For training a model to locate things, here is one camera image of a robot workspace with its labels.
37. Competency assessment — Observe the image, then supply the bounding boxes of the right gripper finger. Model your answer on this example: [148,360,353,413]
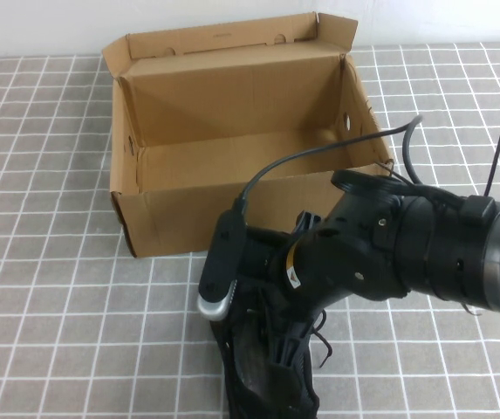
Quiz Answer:
[292,210,323,239]
[271,303,320,380]

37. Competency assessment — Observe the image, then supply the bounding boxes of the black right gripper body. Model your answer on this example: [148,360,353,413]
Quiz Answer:
[271,194,412,319]

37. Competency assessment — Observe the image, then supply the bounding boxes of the black knit sneaker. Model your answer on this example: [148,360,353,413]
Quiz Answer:
[211,226,334,419]

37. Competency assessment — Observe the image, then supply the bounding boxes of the brown cardboard shoe box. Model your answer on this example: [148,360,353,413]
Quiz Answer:
[102,11,395,258]

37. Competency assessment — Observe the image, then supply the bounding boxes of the grey white-checked tablecloth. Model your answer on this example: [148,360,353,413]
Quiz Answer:
[0,41,500,419]

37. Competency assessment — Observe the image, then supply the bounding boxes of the right camera black cable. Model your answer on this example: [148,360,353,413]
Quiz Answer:
[236,114,425,213]

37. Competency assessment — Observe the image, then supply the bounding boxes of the black cable tie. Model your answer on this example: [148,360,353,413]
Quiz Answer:
[483,115,500,198]

